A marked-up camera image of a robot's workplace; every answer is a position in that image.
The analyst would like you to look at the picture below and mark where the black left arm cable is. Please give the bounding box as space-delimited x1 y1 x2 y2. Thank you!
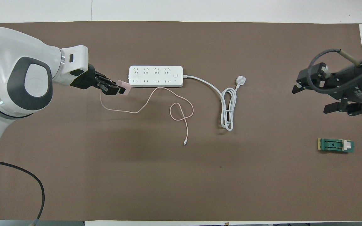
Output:
0 159 45 220

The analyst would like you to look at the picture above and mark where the green knife switch yellow base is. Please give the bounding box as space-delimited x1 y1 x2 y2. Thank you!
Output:
318 138 355 154

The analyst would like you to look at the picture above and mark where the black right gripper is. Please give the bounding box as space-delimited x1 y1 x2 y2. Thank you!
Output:
292 63 362 116

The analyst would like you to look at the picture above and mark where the white power strip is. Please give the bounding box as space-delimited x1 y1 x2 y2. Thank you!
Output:
129 65 184 88

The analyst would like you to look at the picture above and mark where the pink charging cable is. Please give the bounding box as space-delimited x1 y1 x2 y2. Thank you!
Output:
100 87 194 146

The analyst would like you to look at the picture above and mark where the pink charger adapter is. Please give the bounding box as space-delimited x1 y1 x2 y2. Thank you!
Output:
116 80 132 95

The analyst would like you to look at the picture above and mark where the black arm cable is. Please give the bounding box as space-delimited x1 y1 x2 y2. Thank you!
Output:
0 159 45 220
307 49 362 94

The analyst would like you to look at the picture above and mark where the brown table mat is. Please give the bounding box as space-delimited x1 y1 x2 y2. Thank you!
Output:
0 21 362 222

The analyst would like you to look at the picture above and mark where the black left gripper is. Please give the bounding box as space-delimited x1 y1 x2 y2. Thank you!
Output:
71 64 126 95

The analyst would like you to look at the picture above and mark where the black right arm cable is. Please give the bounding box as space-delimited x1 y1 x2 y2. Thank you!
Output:
307 49 362 94

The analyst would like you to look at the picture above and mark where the white power cord with plug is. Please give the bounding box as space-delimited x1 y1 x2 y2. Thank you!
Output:
183 75 247 132

